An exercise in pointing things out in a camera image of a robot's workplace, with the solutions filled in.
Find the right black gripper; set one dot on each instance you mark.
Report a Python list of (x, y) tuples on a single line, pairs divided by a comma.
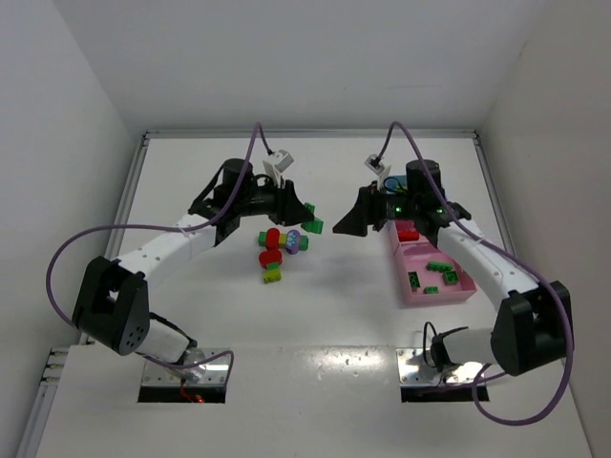
[(370, 208)]

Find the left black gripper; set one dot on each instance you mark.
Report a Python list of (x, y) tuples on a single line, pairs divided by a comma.
[(282, 203)]

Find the green purple lego stack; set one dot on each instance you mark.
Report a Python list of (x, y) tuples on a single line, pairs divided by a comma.
[(315, 226)]

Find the red square lego brick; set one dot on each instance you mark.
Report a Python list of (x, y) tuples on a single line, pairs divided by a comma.
[(405, 235)]

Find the red round lego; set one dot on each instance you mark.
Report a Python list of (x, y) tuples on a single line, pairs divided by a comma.
[(272, 238), (270, 257)]

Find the yellow-green lego brick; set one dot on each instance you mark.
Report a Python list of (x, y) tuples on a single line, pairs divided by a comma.
[(272, 275)]

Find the green lego plate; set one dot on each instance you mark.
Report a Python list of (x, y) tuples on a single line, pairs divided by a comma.
[(441, 267)]

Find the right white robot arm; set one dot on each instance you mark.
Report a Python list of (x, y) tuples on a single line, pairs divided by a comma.
[(533, 321)]

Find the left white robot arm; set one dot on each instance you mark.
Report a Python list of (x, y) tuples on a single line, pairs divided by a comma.
[(112, 305)]

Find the purple paw lego piece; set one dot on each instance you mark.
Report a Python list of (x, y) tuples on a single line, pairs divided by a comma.
[(293, 242)]

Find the light blue container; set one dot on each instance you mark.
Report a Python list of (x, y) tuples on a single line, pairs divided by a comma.
[(404, 186)]

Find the small pink container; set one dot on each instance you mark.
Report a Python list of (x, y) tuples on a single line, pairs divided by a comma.
[(395, 225)]

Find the large pink container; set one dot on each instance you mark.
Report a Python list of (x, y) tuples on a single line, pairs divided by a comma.
[(414, 257)]

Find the green square lego in bin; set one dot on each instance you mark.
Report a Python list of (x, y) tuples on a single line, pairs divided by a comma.
[(451, 278)]

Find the green base plate under reds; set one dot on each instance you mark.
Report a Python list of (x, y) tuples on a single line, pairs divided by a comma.
[(304, 241)]

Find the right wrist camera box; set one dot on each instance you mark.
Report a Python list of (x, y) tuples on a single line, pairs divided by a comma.
[(376, 165)]

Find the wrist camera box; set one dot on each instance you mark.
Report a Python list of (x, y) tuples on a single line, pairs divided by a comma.
[(275, 164), (376, 165)]

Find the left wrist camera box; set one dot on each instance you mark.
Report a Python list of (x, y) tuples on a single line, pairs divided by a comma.
[(275, 164)]

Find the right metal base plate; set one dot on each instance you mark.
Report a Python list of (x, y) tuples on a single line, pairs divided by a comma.
[(416, 370)]

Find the metal base plate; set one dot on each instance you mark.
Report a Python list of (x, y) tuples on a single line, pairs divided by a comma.
[(416, 370), (201, 368)]

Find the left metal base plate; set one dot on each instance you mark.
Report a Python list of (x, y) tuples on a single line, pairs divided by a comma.
[(201, 368)]

